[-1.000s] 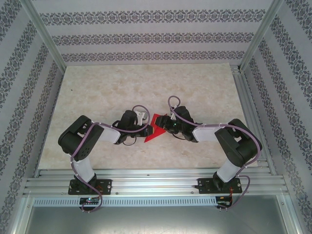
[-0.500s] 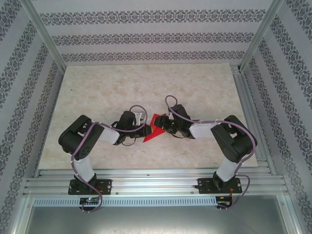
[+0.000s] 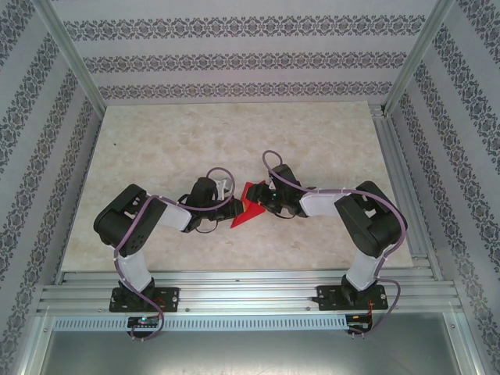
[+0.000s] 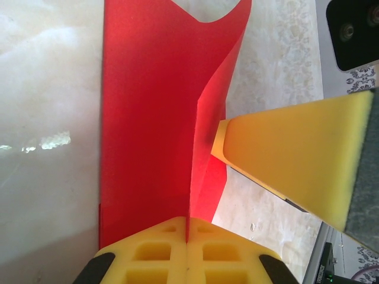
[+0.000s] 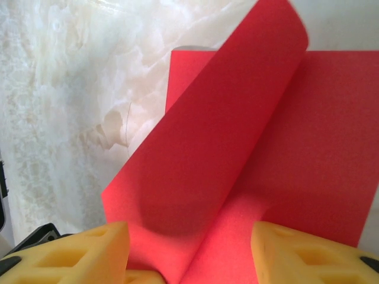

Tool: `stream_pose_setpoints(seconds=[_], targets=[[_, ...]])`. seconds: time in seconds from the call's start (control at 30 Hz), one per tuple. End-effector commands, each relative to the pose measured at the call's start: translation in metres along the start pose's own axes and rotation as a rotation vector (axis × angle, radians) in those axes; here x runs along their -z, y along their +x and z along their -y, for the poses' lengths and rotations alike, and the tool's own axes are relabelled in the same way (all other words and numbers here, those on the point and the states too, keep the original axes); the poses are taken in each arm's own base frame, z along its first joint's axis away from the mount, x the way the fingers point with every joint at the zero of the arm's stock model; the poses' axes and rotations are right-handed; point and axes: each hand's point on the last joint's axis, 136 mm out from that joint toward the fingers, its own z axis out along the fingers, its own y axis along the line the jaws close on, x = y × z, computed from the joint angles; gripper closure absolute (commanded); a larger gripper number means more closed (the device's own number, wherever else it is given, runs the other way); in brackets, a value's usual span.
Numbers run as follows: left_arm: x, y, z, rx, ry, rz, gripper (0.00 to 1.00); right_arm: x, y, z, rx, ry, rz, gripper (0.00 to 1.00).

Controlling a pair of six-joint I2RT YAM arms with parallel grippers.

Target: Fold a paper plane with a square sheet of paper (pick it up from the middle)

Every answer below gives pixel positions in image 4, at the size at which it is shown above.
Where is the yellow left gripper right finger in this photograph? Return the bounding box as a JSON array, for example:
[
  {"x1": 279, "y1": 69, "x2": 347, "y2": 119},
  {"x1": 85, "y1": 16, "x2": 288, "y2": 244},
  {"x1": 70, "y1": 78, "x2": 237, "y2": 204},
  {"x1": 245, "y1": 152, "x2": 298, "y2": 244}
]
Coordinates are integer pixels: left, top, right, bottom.
[{"x1": 186, "y1": 217, "x2": 300, "y2": 284}]

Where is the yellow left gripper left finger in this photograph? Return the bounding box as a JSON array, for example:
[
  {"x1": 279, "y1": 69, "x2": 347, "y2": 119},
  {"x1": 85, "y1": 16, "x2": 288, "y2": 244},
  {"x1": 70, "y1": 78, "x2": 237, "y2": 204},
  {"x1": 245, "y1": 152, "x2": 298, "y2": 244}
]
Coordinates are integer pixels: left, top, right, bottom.
[{"x1": 73, "y1": 217, "x2": 188, "y2": 284}]

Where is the red paper sheet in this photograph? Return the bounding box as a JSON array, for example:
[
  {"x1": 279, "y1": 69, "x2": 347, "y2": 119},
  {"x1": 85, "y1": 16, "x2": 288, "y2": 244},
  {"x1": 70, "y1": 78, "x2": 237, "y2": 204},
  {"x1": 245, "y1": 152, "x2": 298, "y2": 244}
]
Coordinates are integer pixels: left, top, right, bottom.
[{"x1": 97, "y1": 0, "x2": 253, "y2": 250}]

